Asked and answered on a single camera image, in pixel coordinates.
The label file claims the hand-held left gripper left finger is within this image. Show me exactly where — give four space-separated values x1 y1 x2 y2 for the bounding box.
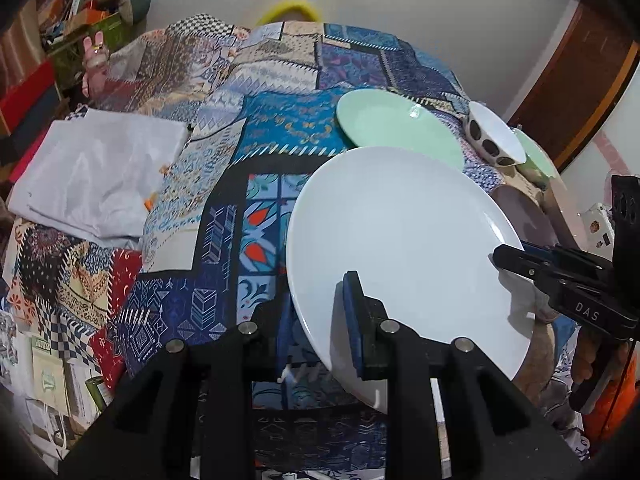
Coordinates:
57 300 301 480

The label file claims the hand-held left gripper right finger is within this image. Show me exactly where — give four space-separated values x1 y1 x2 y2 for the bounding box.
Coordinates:
342 270 586 480

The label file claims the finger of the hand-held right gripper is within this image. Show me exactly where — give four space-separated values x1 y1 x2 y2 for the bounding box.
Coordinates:
492 244 608 288
522 241 608 262

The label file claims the white bowl with tan outside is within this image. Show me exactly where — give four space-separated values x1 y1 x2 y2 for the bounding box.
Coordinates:
492 185 561 251

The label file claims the green bowl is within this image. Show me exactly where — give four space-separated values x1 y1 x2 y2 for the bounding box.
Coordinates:
512 129 563 186

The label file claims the large white plate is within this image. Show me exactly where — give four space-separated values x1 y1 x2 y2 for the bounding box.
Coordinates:
285 146 543 413

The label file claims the green plate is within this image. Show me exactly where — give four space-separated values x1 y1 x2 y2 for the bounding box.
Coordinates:
336 88 467 172

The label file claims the person's right hand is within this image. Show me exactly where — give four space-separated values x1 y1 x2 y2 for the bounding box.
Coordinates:
571 327 628 386

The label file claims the patchwork printed blanket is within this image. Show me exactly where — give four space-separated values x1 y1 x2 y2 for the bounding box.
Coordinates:
0 12 591 480

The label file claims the white bowl with brown spots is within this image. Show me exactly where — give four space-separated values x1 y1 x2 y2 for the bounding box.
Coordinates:
462 101 527 167

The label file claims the green bottle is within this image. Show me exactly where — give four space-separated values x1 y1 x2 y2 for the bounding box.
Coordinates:
85 377 113 413

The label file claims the pile of papers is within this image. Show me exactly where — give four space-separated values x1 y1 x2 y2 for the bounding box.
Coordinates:
0 305 116 466

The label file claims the white cloth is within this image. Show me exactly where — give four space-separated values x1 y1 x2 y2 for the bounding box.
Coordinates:
10 107 190 248

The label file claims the pink rabbit toy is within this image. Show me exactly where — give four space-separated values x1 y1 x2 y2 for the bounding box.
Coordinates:
80 30 113 98

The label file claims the green box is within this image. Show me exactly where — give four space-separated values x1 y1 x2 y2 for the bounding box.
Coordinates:
47 12 131 88

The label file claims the red box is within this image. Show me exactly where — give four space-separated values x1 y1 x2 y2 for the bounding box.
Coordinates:
0 60 56 136

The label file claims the cluttered pile of boxes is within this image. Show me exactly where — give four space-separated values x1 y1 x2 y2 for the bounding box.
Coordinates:
37 0 118 51

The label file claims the yellow ring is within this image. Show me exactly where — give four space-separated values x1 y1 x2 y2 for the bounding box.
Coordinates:
256 0 321 26

